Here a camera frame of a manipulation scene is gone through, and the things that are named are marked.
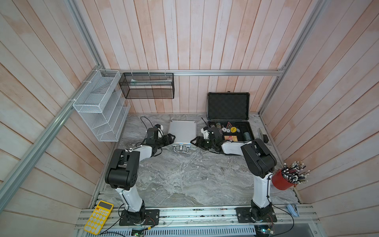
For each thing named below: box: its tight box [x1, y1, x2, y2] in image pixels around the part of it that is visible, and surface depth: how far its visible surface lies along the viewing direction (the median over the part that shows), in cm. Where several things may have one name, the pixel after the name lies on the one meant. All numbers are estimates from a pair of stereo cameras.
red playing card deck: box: [224, 135, 238, 142], surface depth 105 cm
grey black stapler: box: [257, 127, 269, 144], surface depth 103 cm
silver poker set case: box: [167, 119, 197, 154], surface depth 103 cm
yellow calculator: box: [83, 200, 114, 236], surface depth 74 cm
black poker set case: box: [206, 91, 256, 143], surface depth 111 cm
